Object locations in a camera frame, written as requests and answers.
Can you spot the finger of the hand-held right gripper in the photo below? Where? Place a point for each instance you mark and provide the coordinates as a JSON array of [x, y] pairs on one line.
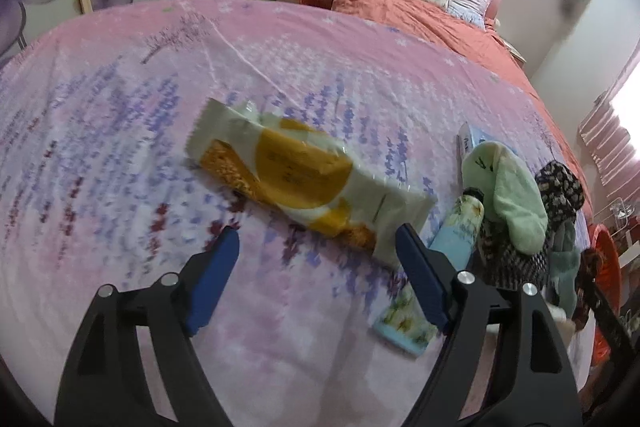
[[607, 314]]

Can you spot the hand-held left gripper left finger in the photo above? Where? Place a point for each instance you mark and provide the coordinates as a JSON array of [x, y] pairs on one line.
[[215, 279]]

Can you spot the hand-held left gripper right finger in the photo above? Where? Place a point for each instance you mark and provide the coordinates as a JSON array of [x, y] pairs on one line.
[[420, 274]]

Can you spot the orange plastic basket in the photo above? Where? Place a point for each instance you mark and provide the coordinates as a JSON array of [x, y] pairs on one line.
[[607, 257]]

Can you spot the black white checkered slipper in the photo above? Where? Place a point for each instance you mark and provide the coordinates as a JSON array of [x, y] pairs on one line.
[[515, 267]]

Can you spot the white and yellow snack packet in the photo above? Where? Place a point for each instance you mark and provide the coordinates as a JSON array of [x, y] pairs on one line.
[[300, 167]]

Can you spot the floral tissue pack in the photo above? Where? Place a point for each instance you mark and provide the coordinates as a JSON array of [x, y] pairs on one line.
[[405, 327]]

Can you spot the grey-green cloth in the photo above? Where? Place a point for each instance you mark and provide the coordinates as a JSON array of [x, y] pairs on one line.
[[565, 267]]

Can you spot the light green sock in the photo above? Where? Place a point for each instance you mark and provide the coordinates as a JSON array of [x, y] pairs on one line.
[[515, 202]]

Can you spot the black floral cloth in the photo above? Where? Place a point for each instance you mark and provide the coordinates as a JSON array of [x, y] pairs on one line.
[[560, 187]]

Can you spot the blue tissue box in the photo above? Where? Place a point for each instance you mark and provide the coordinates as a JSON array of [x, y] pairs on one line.
[[470, 139]]

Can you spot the pink lavender printed bedsheet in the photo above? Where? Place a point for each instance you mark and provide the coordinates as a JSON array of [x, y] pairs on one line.
[[150, 132]]

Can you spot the pink curtain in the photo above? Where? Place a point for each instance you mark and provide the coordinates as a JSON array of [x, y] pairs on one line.
[[610, 142]]

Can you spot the wooden nightstand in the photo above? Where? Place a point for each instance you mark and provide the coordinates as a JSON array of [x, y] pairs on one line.
[[512, 52]]

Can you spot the orange quilt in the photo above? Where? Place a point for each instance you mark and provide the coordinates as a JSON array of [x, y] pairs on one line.
[[430, 22]]

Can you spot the pink striped pillow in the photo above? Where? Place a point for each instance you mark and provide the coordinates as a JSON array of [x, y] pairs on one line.
[[467, 2]]

